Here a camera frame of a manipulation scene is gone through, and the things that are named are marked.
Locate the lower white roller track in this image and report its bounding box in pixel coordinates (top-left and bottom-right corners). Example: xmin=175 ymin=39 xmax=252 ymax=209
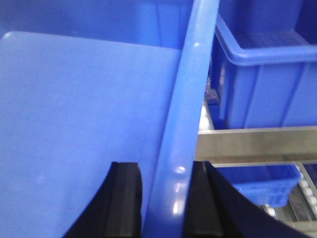
xmin=296 ymin=162 xmax=317 ymax=216

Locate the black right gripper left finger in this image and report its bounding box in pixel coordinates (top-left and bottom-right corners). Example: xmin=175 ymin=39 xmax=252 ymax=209
xmin=64 ymin=162 xmax=143 ymax=238

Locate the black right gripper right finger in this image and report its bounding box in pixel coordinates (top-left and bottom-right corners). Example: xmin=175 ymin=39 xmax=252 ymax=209
xmin=183 ymin=161 xmax=306 ymax=238

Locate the small blue bin lower shelf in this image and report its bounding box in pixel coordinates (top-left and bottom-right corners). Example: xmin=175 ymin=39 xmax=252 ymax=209
xmin=217 ymin=164 xmax=302 ymax=208

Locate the large blue plastic bin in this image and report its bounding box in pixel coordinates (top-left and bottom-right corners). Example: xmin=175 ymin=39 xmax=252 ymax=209
xmin=0 ymin=0 xmax=219 ymax=238

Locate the stainless steel shelf rail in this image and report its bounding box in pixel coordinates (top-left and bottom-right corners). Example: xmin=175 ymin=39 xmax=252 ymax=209
xmin=195 ymin=126 xmax=317 ymax=165

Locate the blue bin on upper shelf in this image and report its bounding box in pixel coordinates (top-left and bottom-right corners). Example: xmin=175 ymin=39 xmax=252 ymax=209
xmin=211 ymin=0 xmax=317 ymax=129

